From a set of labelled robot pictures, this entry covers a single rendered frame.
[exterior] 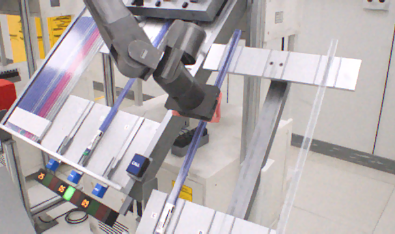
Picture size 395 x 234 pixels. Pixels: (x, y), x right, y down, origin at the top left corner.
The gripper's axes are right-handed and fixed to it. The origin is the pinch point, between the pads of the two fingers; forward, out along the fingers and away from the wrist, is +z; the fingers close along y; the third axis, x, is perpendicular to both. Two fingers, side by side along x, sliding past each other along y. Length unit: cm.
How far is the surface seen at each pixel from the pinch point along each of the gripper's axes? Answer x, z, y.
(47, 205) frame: 36, 51, 85
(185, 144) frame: -3, 42, 27
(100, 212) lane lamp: 27.5, 9.6, 24.3
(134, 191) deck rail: 19.8, 9.2, 16.7
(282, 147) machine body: -23, 86, 6
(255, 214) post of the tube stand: 15.4, 14.3, -12.3
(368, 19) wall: -130, 133, -11
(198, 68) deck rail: -16.4, 10.4, 13.3
